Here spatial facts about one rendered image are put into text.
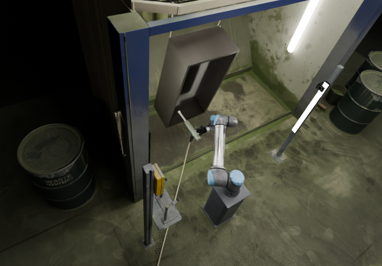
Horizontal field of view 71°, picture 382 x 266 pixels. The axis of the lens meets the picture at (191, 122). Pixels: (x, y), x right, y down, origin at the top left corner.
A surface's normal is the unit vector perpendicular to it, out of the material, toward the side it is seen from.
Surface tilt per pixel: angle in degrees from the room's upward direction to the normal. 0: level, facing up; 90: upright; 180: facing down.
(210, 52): 12
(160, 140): 0
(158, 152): 0
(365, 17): 90
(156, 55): 57
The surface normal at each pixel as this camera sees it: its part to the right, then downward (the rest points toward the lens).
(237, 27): 0.51, 0.25
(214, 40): 0.24, -0.47
